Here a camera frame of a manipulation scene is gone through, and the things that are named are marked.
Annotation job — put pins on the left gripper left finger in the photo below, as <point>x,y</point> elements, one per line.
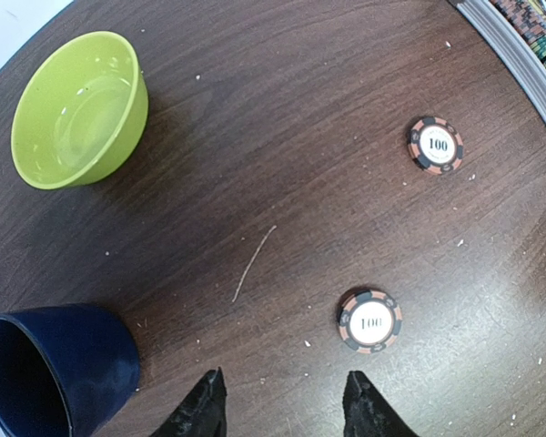
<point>202,412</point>

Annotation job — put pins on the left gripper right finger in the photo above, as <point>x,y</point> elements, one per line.
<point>367,413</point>

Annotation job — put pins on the aluminium poker case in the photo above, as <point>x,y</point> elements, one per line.
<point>515,54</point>

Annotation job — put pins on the dark blue mug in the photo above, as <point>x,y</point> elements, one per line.
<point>64,371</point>

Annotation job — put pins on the green bowl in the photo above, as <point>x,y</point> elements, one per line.
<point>81,114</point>

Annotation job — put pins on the chip row in case left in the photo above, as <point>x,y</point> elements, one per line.
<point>528,21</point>

